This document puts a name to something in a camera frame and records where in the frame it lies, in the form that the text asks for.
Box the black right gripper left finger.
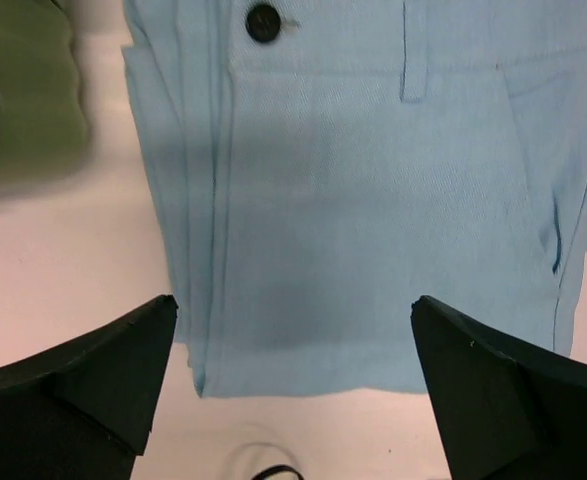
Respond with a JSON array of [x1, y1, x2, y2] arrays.
[[0, 295, 178, 480]]

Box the light blue trousers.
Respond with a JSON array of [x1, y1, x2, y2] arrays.
[[124, 0, 587, 398]]

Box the black cable on table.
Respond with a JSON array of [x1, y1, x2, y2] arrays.
[[252, 463, 302, 480]]

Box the light green suitcase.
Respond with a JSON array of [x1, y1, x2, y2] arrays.
[[0, 1, 89, 199]]

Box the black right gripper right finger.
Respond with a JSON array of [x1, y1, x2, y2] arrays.
[[411, 296, 587, 480]]

